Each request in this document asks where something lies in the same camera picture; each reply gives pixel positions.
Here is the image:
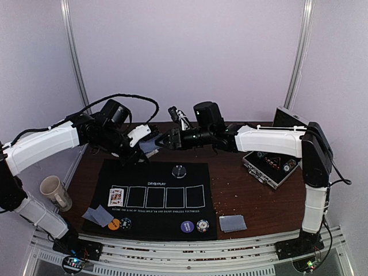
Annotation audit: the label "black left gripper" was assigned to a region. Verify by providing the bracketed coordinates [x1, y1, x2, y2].
[98, 125, 150, 168]

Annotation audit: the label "deck of playing cards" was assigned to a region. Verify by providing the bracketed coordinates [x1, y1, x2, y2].
[139, 139, 159, 158]

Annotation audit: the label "face-up queen of hearts card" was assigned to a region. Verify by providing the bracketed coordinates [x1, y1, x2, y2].
[108, 188, 124, 207]

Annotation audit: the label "purple small blind button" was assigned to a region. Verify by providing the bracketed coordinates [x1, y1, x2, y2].
[181, 221, 194, 233]

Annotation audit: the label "dealt playing card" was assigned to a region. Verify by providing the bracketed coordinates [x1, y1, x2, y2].
[91, 205, 114, 227]
[82, 208, 98, 224]

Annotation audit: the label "poker chip stack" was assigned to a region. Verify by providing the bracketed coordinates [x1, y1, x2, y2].
[196, 220, 209, 233]

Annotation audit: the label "black green chip stack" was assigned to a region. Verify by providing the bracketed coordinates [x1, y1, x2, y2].
[120, 217, 132, 231]

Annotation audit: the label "orange big blind button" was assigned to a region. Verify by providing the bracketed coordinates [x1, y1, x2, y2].
[108, 218, 120, 231]

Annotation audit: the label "single playing card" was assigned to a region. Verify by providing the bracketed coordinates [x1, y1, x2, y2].
[219, 214, 247, 233]

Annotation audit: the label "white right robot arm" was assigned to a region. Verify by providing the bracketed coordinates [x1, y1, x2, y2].
[155, 101, 333, 254]

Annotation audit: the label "right arm base board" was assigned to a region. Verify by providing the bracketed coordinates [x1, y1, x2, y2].
[274, 229, 324, 274]

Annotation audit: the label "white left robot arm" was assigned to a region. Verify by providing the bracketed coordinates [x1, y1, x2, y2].
[1, 95, 155, 255]

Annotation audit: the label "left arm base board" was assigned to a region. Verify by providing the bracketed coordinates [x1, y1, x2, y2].
[48, 230, 103, 275]

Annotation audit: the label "clear acrylic dealer button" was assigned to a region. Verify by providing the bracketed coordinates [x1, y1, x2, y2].
[171, 165, 187, 179]

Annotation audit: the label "black poker mat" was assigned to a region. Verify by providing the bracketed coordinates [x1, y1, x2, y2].
[82, 159, 217, 242]

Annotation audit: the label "beige ceramic mug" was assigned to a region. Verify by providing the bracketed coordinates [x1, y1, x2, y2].
[39, 175, 72, 212]

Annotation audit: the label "aluminium poker chip case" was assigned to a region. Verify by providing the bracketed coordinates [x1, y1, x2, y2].
[242, 106, 309, 190]

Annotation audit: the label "red triangle in case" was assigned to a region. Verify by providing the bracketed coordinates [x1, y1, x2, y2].
[264, 157, 281, 170]

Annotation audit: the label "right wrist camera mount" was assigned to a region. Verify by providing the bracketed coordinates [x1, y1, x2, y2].
[168, 106, 193, 131]

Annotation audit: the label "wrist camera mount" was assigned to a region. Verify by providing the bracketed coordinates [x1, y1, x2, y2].
[168, 106, 193, 131]
[128, 124, 159, 148]

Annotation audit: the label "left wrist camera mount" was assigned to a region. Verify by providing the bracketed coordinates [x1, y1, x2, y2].
[128, 124, 159, 148]

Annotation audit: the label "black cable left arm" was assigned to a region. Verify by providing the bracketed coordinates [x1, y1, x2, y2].
[8, 93, 160, 147]

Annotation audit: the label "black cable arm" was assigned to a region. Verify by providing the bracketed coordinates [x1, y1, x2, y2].
[327, 155, 352, 186]
[8, 93, 160, 147]

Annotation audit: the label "aluminium front frame rails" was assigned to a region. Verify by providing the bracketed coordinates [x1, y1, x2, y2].
[22, 224, 346, 276]

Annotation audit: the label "aluminium corner post left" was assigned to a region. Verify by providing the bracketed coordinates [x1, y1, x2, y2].
[60, 0, 90, 107]

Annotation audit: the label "aluminium corner post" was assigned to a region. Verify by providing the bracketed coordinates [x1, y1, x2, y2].
[283, 0, 315, 109]
[60, 0, 90, 107]

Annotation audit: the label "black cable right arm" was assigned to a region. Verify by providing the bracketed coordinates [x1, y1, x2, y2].
[327, 155, 352, 186]

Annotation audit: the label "aluminium corner post right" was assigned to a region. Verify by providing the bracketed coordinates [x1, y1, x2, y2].
[283, 0, 315, 109]

